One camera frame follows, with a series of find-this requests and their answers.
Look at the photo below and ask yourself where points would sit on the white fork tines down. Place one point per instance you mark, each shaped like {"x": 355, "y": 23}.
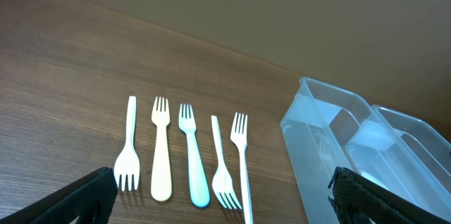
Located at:
{"x": 127, "y": 166}

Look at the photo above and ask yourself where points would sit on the light blue fork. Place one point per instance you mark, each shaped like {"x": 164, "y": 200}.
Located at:
{"x": 199, "y": 189}

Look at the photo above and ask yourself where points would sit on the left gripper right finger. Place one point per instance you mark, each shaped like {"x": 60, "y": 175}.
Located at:
{"x": 358, "y": 200}

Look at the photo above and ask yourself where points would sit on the right clear plastic container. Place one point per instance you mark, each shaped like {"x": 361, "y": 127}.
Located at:
{"x": 405, "y": 156}

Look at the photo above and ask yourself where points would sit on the left clear plastic container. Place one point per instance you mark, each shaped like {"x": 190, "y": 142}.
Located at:
{"x": 327, "y": 127}

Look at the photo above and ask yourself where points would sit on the cream yellow fork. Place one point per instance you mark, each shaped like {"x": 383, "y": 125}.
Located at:
{"x": 161, "y": 181}

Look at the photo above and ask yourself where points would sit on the clear plastic container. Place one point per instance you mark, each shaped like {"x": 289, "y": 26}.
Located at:
{"x": 405, "y": 156}
{"x": 327, "y": 127}

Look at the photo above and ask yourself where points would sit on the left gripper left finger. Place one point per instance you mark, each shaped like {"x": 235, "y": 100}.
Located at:
{"x": 89, "y": 199}

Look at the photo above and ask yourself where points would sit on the small white fork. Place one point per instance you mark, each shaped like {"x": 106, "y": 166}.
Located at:
{"x": 222, "y": 182}

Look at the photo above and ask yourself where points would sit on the slim white fork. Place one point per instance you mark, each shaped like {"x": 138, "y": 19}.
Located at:
{"x": 238, "y": 136}

